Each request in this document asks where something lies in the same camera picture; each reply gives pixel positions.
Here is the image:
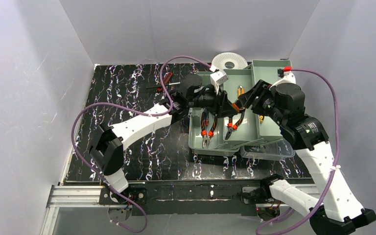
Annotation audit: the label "white filament spool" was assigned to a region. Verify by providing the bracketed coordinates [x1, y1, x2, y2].
[211, 52, 248, 70]

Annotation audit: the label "orange black cutting pliers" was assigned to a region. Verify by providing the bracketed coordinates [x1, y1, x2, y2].
[200, 109, 218, 148]

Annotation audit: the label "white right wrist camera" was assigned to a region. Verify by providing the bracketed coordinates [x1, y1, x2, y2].
[276, 66, 296, 85]

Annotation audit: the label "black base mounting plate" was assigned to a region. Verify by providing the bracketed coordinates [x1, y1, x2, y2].
[99, 179, 260, 216]

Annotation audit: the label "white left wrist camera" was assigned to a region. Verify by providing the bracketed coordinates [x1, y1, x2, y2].
[209, 65, 228, 94]

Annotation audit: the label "translucent lid green toolbox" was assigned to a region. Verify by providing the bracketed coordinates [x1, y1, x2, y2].
[188, 60, 295, 161]

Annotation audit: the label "orange black needle-nose pliers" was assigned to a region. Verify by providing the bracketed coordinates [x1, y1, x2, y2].
[225, 110, 245, 140]

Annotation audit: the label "black hex key set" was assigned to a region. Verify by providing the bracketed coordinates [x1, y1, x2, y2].
[232, 103, 241, 113]

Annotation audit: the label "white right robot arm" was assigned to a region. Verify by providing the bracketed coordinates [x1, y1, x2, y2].
[235, 80, 376, 235]

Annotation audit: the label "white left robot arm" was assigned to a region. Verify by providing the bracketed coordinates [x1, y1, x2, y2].
[89, 70, 240, 193]

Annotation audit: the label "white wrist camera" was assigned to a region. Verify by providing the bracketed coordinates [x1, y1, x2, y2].
[209, 65, 228, 94]
[276, 66, 296, 85]

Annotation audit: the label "red handle tool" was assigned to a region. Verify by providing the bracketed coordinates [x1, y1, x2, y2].
[156, 72, 173, 92]

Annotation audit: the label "orange utility knife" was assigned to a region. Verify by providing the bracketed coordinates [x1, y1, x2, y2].
[237, 85, 245, 97]

